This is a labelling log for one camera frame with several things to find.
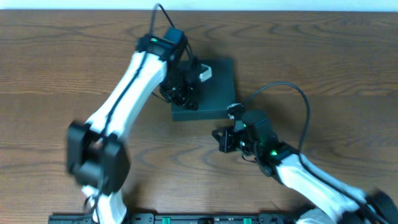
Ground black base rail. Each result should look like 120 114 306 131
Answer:
47 213 296 224

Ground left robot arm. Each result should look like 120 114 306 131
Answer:
66 27 198 223

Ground black box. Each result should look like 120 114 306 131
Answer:
171 59 236 121

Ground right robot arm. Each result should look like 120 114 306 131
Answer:
211 110 397 223

